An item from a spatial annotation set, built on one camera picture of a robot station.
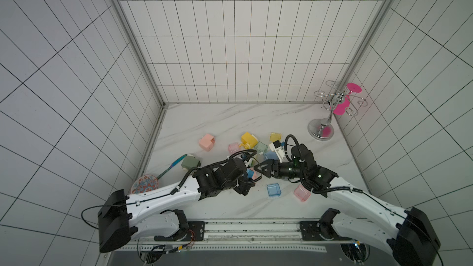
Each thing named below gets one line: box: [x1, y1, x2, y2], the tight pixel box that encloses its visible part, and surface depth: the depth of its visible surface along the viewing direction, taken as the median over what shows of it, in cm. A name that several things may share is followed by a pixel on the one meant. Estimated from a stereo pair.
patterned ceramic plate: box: [130, 174, 160, 194], surface depth 85 cm
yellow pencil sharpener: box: [238, 131, 259, 150], surface depth 100 cm
